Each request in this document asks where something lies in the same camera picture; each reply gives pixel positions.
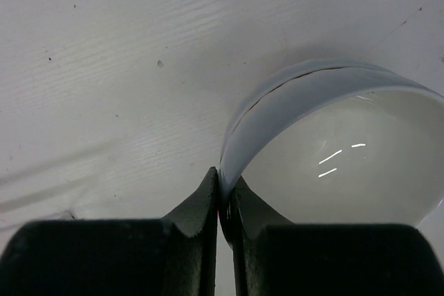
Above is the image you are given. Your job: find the white bowl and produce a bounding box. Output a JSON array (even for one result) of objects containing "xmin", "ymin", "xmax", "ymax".
[
  {"xmin": 219, "ymin": 68, "xmax": 443, "ymax": 226},
  {"xmin": 221, "ymin": 58, "xmax": 441, "ymax": 155}
]

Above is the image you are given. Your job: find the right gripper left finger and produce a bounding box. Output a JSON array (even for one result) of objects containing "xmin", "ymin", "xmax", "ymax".
[{"xmin": 1, "ymin": 168, "xmax": 218, "ymax": 295}]

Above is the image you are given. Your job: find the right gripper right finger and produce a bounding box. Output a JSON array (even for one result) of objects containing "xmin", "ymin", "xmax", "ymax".
[{"xmin": 218, "ymin": 179, "xmax": 443, "ymax": 295}]

